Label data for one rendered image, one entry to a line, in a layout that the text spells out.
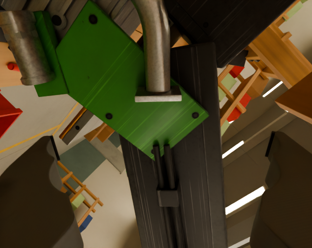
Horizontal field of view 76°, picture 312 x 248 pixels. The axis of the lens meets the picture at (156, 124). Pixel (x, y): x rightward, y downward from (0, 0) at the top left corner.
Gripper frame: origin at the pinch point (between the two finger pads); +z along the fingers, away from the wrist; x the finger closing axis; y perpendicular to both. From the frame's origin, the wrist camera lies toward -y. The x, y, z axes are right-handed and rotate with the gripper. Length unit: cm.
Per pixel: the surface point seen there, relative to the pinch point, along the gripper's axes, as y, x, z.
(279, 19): 10, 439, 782
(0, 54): 0.1, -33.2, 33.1
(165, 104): 4.6, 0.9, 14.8
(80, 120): 13.1, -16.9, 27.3
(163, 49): -3.0, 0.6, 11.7
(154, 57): -2.2, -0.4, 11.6
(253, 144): 397, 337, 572
